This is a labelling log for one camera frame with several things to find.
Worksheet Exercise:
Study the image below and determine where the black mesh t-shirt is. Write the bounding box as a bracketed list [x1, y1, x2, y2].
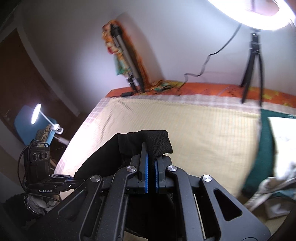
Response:
[74, 130, 173, 180]

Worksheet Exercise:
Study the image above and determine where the white gloved left hand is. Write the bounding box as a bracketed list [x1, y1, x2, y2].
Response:
[25, 195, 59, 215]

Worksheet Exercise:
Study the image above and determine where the leopard print cloth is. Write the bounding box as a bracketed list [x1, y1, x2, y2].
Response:
[35, 124, 51, 144]

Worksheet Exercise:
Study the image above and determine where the blue chair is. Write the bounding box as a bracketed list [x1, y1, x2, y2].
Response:
[14, 105, 57, 145]

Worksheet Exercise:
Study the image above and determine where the white clip desk lamp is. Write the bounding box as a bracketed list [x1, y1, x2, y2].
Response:
[31, 103, 64, 135]

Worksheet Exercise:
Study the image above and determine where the striped yellow bed sheet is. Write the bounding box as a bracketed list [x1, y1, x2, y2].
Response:
[55, 94, 261, 203]

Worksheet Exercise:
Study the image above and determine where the dark green folded cloth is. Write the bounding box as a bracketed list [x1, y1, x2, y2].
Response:
[241, 109, 295, 198]

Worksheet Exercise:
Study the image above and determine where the silver folded tripod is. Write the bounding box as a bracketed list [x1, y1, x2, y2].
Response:
[111, 24, 145, 92]

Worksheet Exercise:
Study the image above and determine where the white tote bag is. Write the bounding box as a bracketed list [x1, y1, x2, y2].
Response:
[244, 117, 295, 219]

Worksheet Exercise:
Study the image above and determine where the orange bed mattress cover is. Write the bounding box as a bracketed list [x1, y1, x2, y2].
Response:
[105, 79, 296, 110]

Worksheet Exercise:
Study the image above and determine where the black mini tripod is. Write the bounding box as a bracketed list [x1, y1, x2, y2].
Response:
[239, 30, 264, 107]

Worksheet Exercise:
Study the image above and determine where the black ring light cable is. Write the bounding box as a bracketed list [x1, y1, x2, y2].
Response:
[176, 22, 242, 96]

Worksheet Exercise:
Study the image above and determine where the white ring light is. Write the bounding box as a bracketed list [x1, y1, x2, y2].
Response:
[209, 1, 295, 31]

